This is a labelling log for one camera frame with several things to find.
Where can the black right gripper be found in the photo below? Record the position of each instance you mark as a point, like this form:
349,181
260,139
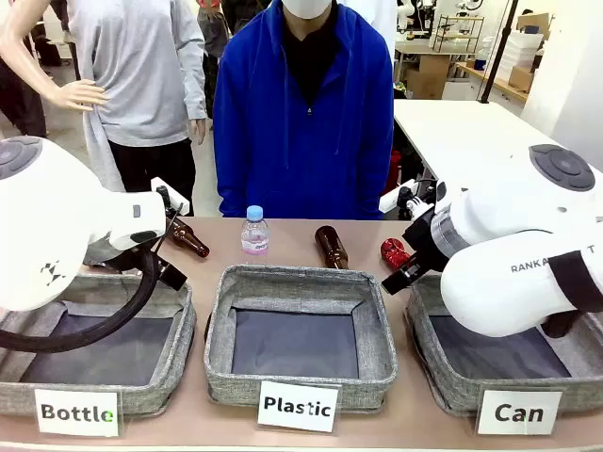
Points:
424,240

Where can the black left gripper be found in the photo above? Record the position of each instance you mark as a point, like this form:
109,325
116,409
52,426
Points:
162,269

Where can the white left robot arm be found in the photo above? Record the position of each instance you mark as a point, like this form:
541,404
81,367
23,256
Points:
47,212

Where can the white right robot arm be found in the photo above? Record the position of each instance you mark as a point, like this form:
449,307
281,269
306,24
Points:
509,292

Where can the crushed red can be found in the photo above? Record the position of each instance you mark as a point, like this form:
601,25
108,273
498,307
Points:
393,252

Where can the grey fabric basket labelled Bottle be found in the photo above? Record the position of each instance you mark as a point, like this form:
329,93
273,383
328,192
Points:
179,329

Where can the grey fabric basket labelled Can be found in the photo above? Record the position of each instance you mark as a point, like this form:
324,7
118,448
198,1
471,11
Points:
443,376

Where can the grey fabric basket labelled Plastic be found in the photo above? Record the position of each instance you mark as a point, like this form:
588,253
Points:
292,386

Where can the white Can label card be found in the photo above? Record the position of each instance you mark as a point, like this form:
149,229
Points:
518,413

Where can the brown glass bottle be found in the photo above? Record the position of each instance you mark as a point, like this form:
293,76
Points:
188,237
332,249

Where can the clear water bottle blue cap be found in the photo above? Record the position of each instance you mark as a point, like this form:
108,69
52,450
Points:
254,235

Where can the red fire extinguisher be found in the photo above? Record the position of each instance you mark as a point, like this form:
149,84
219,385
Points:
396,169

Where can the white table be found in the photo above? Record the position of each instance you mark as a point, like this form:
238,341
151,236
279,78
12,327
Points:
471,132

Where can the white Plastic label card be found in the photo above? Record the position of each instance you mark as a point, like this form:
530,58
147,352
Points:
297,406

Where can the white Bottle label card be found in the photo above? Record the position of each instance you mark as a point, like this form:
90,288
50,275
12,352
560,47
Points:
77,412

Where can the person in blue hoodie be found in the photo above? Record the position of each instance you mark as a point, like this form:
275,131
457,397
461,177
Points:
282,141

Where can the cardboard box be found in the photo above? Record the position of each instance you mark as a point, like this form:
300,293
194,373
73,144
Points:
428,75

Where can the bare white mannequin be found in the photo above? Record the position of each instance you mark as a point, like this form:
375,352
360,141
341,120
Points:
80,96

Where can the mannequin in grey shirt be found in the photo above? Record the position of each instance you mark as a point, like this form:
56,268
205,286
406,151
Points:
141,70

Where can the black stand pole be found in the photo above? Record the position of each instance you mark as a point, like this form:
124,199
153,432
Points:
494,56

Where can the metal shelf rack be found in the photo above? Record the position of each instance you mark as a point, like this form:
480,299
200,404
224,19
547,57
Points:
459,30

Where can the stack of white boxes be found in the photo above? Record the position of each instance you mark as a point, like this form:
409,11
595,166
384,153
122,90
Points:
523,49

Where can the white face mask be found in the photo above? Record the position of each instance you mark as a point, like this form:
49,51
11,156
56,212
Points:
306,7

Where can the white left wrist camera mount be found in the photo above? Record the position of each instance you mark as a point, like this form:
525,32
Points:
181,205

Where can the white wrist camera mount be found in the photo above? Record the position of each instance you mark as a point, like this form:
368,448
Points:
181,205
388,200

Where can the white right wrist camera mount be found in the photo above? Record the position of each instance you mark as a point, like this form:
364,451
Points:
388,200

